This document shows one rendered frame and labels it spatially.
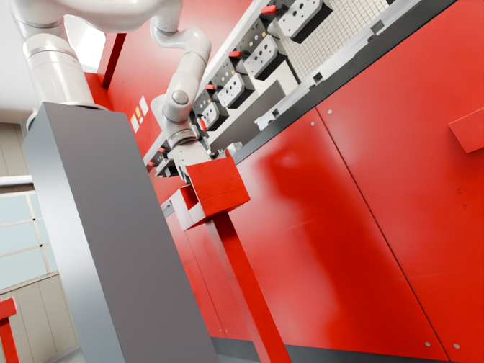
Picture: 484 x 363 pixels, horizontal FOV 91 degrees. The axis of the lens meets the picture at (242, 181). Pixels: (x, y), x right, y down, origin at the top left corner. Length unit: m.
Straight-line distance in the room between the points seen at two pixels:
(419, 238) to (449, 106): 0.31
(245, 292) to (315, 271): 0.26
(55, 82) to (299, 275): 0.91
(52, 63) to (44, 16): 0.16
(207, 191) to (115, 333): 0.36
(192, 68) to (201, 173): 0.38
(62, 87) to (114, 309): 0.52
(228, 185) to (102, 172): 0.32
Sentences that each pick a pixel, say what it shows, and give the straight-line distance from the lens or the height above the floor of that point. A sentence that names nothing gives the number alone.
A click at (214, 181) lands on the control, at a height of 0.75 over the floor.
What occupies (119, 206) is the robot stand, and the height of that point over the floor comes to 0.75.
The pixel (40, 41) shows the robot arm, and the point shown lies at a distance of 0.85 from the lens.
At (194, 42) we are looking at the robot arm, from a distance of 0.99.
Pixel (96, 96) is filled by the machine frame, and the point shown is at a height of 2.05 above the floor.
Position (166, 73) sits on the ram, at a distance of 1.58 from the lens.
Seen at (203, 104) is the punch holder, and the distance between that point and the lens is 1.28.
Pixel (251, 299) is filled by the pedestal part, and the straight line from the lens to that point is 0.76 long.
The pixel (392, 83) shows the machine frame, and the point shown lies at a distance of 0.70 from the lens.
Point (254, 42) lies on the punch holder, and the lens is 1.08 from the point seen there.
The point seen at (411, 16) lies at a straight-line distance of 0.73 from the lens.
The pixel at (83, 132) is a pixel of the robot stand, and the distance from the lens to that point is 0.64.
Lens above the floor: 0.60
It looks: 9 degrees up
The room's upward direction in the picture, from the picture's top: 24 degrees counter-clockwise
